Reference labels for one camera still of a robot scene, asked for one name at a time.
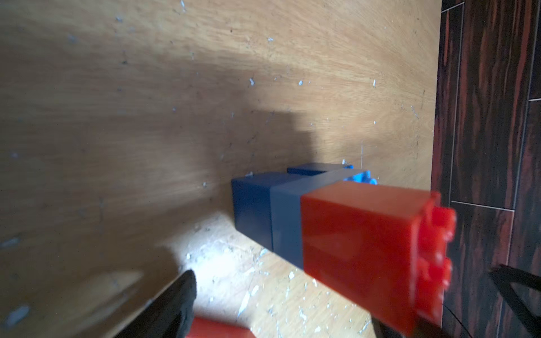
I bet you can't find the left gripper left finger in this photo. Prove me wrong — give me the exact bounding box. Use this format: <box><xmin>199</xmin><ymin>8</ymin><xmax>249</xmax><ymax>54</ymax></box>
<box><xmin>116</xmin><ymin>270</ymin><xmax>197</xmax><ymax>338</ymax></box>

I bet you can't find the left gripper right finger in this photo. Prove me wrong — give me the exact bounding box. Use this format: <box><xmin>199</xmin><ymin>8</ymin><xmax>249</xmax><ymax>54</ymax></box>
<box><xmin>489</xmin><ymin>265</ymin><xmax>540</xmax><ymax>337</ymax></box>

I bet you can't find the red 2x4 brick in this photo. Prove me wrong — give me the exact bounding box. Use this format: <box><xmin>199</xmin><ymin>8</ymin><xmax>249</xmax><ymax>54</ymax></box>
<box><xmin>186</xmin><ymin>317</ymin><xmax>256</xmax><ymax>338</ymax></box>

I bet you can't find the red 2x2 brick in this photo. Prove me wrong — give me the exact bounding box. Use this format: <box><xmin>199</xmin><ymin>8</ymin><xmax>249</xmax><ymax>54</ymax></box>
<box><xmin>300</xmin><ymin>181</ymin><xmax>457</xmax><ymax>335</ymax></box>

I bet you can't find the light blue 2x4 brick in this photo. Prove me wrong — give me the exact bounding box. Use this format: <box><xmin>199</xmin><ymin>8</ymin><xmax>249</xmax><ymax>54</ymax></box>
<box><xmin>270</xmin><ymin>168</ymin><xmax>378</xmax><ymax>270</ymax></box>

